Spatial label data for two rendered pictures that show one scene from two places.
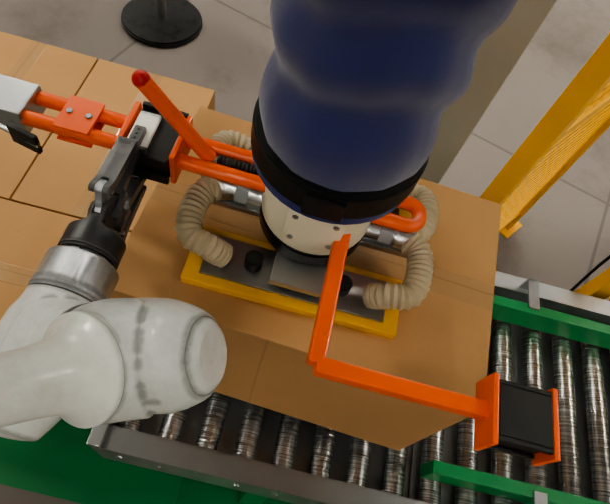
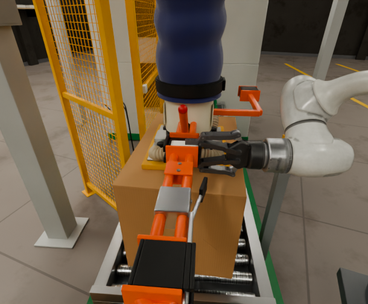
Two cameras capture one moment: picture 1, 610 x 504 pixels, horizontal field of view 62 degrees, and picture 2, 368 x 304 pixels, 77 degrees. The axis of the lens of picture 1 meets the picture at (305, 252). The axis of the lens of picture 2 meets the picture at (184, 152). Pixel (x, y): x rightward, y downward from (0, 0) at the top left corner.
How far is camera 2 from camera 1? 0.92 m
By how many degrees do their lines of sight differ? 60
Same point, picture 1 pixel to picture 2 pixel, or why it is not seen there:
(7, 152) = not seen: outside the picture
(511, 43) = (40, 129)
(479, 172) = not seen: hidden behind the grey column
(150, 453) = (264, 273)
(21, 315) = (311, 140)
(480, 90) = (48, 155)
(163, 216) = (196, 184)
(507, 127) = not seen: hidden behind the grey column
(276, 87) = (207, 53)
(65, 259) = (276, 140)
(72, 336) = (324, 83)
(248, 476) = (254, 231)
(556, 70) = not seen: outside the picture
